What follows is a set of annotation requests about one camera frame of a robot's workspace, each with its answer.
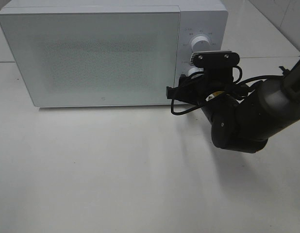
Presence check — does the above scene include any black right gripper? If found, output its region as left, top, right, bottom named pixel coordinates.
left=166, top=67, right=234, bottom=107

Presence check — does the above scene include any white microwave knob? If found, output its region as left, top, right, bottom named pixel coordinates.
left=191, top=35, right=210, bottom=52
left=187, top=67, right=204, bottom=78

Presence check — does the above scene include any white microwave door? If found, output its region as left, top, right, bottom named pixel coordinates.
left=0, top=13, right=179, bottom=107

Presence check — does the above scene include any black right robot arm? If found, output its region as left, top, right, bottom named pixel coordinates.
left=166, top=50, right=300, bottom=153

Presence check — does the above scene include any white adjacent table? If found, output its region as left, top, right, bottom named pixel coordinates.
left=221, top=0, right=300, bottom=58

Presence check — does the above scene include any white microwave oven body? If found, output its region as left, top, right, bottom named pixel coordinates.
left=1, top=0, right=230, bottom=107

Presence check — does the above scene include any black camera cable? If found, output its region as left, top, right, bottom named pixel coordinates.
left=169, top=67, right=286, bottom=116

